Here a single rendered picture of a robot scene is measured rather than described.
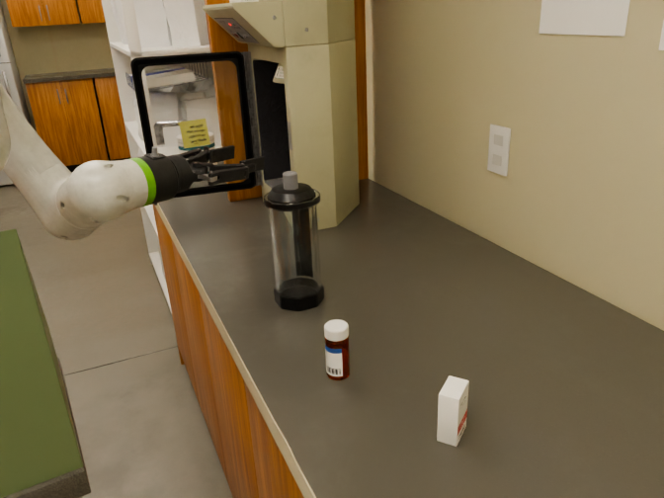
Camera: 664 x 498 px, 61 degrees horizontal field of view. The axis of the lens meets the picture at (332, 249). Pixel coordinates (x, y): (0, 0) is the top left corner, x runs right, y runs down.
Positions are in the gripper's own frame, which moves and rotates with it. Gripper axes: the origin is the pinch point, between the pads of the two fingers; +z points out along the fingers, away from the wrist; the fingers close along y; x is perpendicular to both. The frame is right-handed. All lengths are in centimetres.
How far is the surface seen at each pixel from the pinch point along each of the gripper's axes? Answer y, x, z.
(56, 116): 458, 118, 207
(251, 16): 8.9, -28.8, 10.5
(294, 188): -24.1, -2.6, -9.6
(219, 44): 39, -18, 30
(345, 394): -52, 19, -28
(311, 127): -1.3, -4.4, 23.3
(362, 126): 14, 5, 70
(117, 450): 57, 129, 1
